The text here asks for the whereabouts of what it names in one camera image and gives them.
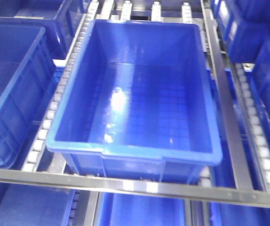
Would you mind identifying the steel front shelf bar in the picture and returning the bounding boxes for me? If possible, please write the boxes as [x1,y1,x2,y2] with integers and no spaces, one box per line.
[0,169,270,208]

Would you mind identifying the central blue plastic bin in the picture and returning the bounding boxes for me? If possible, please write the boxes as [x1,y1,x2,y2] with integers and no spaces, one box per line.
[46,19,222,184]

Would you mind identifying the right blue plastic bin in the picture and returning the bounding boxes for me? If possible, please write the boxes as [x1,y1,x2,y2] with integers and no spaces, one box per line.
[211,0,270,119]

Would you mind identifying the back left blue bin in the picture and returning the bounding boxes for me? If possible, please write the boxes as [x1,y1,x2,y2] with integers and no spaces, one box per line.
[0,0,88,59]

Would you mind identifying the left blue plastic bin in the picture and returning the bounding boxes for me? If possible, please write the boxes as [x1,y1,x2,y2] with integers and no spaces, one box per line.
[0,24,56,169]

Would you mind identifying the white roller track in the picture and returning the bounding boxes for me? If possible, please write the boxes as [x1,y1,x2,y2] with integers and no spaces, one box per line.
[22,0,99,172]
[232,64,270,193]

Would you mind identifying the left white roller track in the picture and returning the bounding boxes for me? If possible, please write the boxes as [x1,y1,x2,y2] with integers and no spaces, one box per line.
[22,0,99,172]

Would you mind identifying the right white roller track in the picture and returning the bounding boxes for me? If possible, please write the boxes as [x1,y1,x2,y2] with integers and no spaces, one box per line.
[232,64,270,193]

